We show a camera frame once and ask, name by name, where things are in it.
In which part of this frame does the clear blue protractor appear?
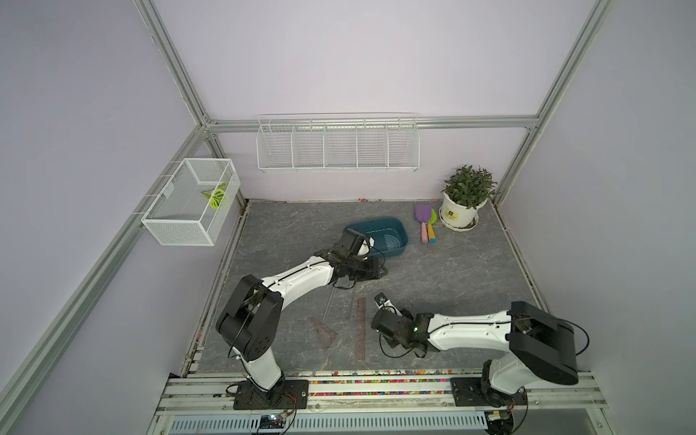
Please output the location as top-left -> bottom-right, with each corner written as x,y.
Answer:
382,230 -> 403,252

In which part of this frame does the teal plastic storage box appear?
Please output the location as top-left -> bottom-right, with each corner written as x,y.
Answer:
346,217 -> 409,258

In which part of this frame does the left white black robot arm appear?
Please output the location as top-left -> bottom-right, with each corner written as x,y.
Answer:
215,250 -> 387,393

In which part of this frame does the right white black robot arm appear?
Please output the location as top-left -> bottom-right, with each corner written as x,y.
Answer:
372,293 -> 579,395

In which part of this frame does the long pink straight ruler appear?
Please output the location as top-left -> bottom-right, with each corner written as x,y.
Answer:
355,297 -> 366,363

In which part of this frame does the left pink triangle ruler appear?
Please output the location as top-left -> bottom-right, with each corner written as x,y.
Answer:
311,317 -> 337,351

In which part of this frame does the potted green plant white pot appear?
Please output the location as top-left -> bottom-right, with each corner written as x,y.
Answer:
439,165 -> 497,232

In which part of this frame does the green leaf toy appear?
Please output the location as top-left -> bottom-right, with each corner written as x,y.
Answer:
202,182 -> 228,210

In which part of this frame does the white mesh side basket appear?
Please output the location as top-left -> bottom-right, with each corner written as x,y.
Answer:
141,158 -> 240,247

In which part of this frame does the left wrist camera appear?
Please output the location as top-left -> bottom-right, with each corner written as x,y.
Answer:
337,228 -> 373,259

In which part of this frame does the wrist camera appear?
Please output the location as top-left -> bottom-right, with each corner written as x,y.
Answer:
337,228 -> 373,259
374,293 -> 402,316

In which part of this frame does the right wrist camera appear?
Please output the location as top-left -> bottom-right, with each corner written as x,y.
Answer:
374,293 -> 402,316

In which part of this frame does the purple toy shovel pink handle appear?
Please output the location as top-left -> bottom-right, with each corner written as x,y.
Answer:
414,204 -> 431,244

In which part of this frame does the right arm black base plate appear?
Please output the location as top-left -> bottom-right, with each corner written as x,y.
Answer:
451,377 -> 529,408

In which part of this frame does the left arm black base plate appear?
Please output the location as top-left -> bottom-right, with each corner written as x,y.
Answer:
233,379 -> 309,411

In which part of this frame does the long white wire wall basket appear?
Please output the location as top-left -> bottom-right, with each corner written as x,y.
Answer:
256,114 -> 421,172

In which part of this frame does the aluminium rail frame front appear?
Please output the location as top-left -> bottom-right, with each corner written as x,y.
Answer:
147,370 -> 620,434

